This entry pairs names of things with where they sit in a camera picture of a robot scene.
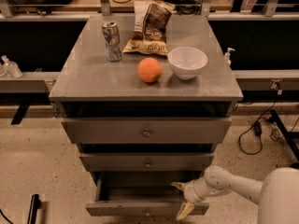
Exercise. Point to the black bar on floor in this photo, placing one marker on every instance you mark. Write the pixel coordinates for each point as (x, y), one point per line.
(34, 206)

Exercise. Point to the white pump bottle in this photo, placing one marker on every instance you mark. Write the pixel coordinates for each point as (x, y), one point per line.
(227, 55)

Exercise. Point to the grey drawer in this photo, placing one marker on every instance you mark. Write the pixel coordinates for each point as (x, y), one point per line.
(139, 193)
(146, 131)
(98, 162)

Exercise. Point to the grey top drawer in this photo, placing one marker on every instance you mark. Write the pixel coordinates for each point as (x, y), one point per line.
(146, 131)

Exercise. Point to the brown chip bag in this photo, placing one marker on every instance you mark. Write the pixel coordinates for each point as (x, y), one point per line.
(151, 18)

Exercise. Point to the clear sanitizer bottle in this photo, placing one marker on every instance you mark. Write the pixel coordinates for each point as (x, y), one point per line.
(11, 68)

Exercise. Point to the grey middle drawer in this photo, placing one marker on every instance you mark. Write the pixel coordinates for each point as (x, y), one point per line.
(98, 162)

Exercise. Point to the white bowl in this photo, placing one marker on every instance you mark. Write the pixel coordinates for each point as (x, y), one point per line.
(187, 62)

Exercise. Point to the silver drink can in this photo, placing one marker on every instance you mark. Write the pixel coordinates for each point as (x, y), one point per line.
(111, 35)

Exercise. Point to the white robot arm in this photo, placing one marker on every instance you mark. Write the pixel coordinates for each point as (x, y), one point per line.
(277, 196)

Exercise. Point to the grey bottom drawer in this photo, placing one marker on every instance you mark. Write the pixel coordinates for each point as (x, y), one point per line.
(139, 193)

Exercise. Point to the grey drawer cabinet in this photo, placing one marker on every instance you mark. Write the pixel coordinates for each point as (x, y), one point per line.
(90, 86)

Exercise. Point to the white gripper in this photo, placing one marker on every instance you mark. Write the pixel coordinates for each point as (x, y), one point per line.
(189, 193)

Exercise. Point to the black stand leg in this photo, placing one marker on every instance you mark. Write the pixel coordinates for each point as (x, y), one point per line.
(290, 137)

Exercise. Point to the orange fruit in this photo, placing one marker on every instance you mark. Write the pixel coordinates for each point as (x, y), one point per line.
(149, 70)

